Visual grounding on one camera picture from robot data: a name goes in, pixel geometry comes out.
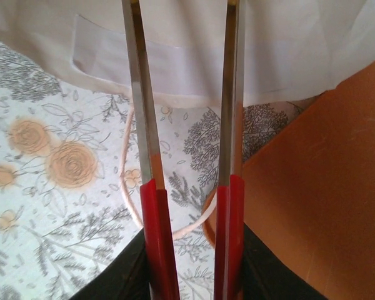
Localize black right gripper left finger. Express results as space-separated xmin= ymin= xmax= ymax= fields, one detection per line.
xmin=68 ymin=228 xmax=153 ymax=300

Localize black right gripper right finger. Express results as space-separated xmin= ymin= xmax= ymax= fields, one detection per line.
xmin=238 ymin=221 xmax=320 ymax=300

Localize steel tongs with red handles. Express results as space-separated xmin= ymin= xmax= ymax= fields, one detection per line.
xmin=121 ymin=0 xmax=246 ymax=300

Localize paper bag with animal print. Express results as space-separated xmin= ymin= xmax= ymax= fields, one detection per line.
xmin=0 ymin=0 xmax=375 ymax=240

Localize floral patterned table cover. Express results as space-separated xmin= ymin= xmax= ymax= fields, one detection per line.
xmin=0 ymin=34 xmax=304 ymax=300

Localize brown rectangular tray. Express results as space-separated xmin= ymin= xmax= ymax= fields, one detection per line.
xmin=202 ymin=52 xmax=375 ymax=300

